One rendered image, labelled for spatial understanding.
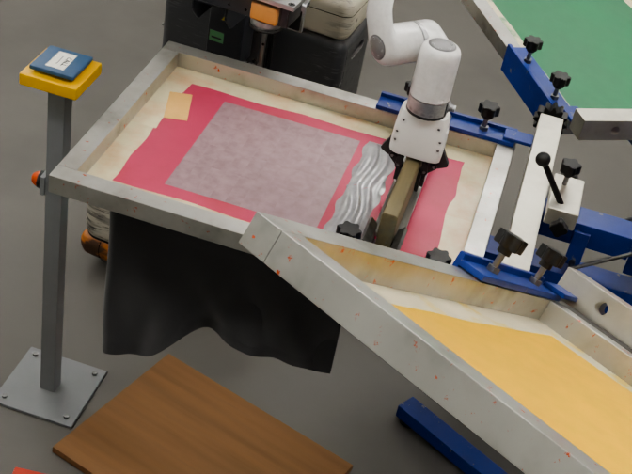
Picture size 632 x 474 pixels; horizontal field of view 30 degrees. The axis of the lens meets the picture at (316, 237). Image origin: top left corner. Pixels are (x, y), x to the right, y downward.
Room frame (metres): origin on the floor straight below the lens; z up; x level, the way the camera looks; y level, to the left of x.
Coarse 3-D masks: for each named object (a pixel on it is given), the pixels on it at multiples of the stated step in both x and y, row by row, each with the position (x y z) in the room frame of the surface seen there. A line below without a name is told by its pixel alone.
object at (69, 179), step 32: (160, 64) 2.18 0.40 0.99; (192, 64) 2.24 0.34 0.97; (224, 64) 2.23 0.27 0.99; (128, 96) 2.03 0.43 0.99; (288, 96) 2.20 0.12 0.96; (320, 96) 2.19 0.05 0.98; (352, 96) 2.21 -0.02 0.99; (96, 128) 1.89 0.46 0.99; (64, 160) 1.76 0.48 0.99; (96, 160) 1.83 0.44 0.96; (64, 192) 1.71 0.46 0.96; (96, 192) 1.70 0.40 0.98; (128, 192) 1.71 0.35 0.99; (160, 224) 1.68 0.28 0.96; (192, 224) 1.67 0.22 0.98; (224, 224) 1.67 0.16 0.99; (480, 224) 1.83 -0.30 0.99
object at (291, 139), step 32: (192, 96) 2.13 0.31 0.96; (224, 96) 2.16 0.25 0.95; (160, 128) 1.99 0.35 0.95; (192, 128) 2.01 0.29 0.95; (224, 128) 2.03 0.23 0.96; (256, 128) 2.06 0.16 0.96; (288, 128) 2.08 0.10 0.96; (320, 128) 2.11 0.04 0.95; (288, 160) 1.97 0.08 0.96; (320, 160) 1.99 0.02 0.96; (352, 160) 2.01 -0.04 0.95; (384, 192) 1.92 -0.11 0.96; (448, 192) 1.97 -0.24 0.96
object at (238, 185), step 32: (128, 160) 1.86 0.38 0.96; (160, 160) 1.88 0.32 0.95; (192, 160) 1.90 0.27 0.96; (224, 160) 1.92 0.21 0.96; (256, 160) 1.94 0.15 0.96; (160, 192) 1.77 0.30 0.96; (192, 192) 1.79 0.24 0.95; (224, 192) 1.81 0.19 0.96; (256, 192) 1.84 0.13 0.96; (288, 192) 1.86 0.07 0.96; (320, 192) 1.88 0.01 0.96; (320, 224) 1.78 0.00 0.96; (416, 224) 1.84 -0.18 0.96
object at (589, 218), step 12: (588, 216) 1.85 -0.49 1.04; (600, 216) 1.86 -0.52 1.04; (612, 216) 1.87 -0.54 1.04; (540, 228) 1.83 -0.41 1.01; (576, 228) 1.82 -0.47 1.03; (588, 228) 1.82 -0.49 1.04; (600, 228) 1.82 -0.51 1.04; (612, 228) 1.83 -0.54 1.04; (624, 228) 1.84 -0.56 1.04; (564, 240) 1.82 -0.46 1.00; (600, 240) 1.81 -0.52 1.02; (612, 240) 1.81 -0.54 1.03; (624, 240) 1.81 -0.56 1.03; (600, 252) 1.81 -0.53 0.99; (612, 252) 1.81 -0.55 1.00; (624, 252) 1.81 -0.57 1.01
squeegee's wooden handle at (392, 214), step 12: (408, 168) 1.86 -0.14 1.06; (408, 180) 1.82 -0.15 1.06; (396, 192) 1.77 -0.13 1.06; (408, 192) 1.79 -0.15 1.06; (396, 204) 1.74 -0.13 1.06; (384, 216) 1.70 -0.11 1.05; (396, 216) 1.70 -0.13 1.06; (384, 228) 1.70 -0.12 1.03; (396, 228) 1.71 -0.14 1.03; (384, 240) 1.70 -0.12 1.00
